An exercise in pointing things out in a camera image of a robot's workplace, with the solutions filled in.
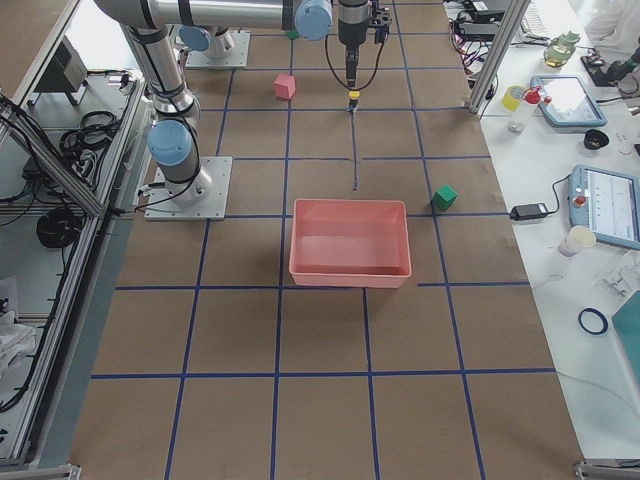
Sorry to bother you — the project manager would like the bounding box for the teach pendant far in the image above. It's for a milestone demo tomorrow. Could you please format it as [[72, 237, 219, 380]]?
[[530, 75, 608, 129]]

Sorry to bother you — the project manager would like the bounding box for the pink foam cube near bases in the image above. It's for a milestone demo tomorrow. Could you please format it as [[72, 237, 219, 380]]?
[[273, 74, 296, 100]]

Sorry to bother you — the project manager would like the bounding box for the black small bowl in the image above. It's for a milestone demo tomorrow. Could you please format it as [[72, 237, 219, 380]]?
[[583, 129, 610, 151]]

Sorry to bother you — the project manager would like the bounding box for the blue tape ring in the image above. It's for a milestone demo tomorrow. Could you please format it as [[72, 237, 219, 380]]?
[[577, 307, 610, 335]]

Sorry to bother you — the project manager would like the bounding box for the green glass teapot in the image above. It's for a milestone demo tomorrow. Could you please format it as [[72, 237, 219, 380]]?
[[543, 31, 581, 68]]

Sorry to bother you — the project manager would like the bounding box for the black power adapter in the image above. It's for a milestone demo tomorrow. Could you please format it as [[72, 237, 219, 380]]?
[[509, 203, 550, 221]]

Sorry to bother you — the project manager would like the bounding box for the green foam cube by bin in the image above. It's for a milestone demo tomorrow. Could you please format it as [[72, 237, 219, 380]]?
[[431, 184, 458, 211]]

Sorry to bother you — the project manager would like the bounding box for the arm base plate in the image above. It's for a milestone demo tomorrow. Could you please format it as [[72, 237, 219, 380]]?
[[144, 156, 233, 221], [181, 27, 251, 70]]

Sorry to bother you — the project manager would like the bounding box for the teach pendant near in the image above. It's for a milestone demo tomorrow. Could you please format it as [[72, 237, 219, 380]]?
[[568, 165, 639, 250]]

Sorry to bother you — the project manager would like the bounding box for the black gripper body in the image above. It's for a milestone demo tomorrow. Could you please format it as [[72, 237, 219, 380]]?
[[345, 45, 359, 64]]

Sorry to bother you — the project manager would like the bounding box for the yellow tape roll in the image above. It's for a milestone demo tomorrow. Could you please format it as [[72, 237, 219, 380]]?
[[501, 85, 527, 112]]

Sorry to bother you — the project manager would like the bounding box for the aluminium frame post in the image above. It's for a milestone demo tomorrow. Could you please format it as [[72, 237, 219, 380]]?
[[466, 0, 530, 113]]

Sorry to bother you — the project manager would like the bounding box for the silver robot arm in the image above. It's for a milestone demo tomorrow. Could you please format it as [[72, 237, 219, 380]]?
[[96, 1, 389, 96], [122, 26, 211, 204]]

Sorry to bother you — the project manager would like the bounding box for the pink plastic bin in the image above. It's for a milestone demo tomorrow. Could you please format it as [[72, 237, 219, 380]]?
[[289, 198, 412, 288]]

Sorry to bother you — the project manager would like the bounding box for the teach pendant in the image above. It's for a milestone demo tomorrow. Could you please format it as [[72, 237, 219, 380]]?
[[530, 75, 608, 129], [568, 165, 639, 250]]

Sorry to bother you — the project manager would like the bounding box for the crumpled white cloth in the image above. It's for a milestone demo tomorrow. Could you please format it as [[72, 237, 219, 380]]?
[[0, 279, 37, 386]]

